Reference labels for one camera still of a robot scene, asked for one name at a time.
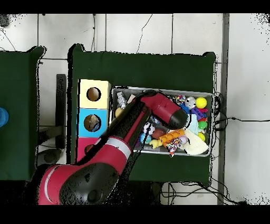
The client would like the globe print ball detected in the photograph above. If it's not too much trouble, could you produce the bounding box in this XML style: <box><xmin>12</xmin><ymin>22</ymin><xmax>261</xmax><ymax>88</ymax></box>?
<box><xmin>140</xmin><ymin>133</ymin><xmax>152</xmax><ymax>145</ymax></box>

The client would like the cream knitted cloth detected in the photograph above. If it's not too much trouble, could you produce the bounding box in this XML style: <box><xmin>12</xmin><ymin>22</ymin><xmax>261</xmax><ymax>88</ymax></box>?
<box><xmin>182</xmin><ymin>128</ymin><xmax>209</xmax><ymax>156</ymax></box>

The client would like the wooden box with three holes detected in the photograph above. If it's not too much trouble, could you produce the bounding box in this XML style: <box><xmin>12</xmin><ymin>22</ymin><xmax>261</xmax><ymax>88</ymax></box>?
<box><xmin>75</xmin><ymin>78</ymin><xmax>112</xmax><ymax>163</ymax></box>

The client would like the dark green table cloth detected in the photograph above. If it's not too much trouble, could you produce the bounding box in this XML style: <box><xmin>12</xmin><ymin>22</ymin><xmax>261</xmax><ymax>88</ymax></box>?
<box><xmin>67</xmin><ymin>43</ymin><xmax>217</xmax><ymax>188</ymax></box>
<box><xmin>0</xmin><ymin>45</ymin><xmax>48</xmax><ymax>183</ymax></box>

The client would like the light teal knitted cloth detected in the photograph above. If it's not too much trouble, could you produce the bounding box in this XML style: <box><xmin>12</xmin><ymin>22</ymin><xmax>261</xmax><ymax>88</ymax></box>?
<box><xmin>186</xmin><ymin>114</ymin><xmax>200</xmax><ymax>136</ymax></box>

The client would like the toy hamburger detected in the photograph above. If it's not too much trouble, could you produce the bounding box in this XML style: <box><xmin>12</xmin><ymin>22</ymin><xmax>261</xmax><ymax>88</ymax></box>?
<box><xmin>114</xmin><ymin>107</ymin><xmax>126</xmax><ymax>119</ymax></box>

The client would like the black cable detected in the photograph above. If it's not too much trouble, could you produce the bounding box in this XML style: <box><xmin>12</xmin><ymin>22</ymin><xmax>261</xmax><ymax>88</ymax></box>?
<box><xmin>213</xmin><ymin>116</ymin><xmax>270</xmax><ymax>127</ymax></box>

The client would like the shallow clear mesh bin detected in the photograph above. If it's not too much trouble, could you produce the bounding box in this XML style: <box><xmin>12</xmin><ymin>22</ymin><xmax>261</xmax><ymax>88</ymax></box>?
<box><xmin>109</xmin><ymin>86</ymin><xmax>214</xmax><ymax>158</ymax></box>

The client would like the silver toy robot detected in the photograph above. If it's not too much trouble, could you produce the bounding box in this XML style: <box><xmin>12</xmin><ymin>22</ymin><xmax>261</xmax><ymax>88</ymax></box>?
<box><xmin>115</xmin><ymin>91</ymin><xmax>127</xmax><ymax>110</ymax></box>

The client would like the black and white soccer ball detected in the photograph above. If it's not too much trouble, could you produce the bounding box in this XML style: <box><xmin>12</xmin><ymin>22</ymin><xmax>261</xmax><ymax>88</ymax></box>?
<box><xmin>143</xmin><ymin>123</ymin><xmax>156</xmax><ymax>136</ymax></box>

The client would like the plain yellow ball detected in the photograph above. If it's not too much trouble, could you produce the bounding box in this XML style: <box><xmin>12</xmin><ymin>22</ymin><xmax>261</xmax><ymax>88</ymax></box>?
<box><xmin>196</xmin><ymin>97</ymin><xmax>208</xmax><ymax>109</ymax></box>

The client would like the blue round disc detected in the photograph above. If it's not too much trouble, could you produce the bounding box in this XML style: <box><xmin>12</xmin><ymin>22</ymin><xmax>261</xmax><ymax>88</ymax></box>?
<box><xmin>0</xmin><ymin>107</ymin><xmax>9</xmax><ymax>128</ymax></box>

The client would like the orange toy building block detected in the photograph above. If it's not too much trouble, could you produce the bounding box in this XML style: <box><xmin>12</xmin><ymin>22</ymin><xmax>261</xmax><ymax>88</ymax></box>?
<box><xmin>159</xmin><ymin>129</ymin><xmax>186</xmax><ymax>147</ymax></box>

